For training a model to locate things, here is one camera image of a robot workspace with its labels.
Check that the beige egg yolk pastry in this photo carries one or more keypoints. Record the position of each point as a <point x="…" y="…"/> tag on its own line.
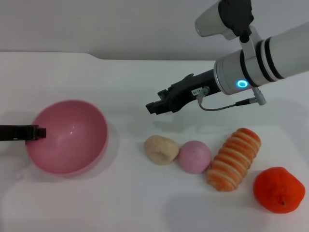
<point x="160" y="151"/>

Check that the pink round bun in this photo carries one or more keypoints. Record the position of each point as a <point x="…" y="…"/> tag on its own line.
<point x="194" y="157"/>

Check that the orange striped bread roll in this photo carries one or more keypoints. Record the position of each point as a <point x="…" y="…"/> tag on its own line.
<point x="233" y="160"/>

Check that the orange tangerine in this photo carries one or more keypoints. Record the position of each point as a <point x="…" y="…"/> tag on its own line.
<point x="277" y="189"/>

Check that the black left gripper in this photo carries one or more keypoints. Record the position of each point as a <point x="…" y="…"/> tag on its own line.
<point x="17" y="133"/>

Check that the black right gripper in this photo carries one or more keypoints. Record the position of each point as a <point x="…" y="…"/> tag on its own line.
<point x="190" y="89"/>

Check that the pink plastic bowl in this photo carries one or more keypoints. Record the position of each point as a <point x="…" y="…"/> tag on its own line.
<point x="72" y="149"/>

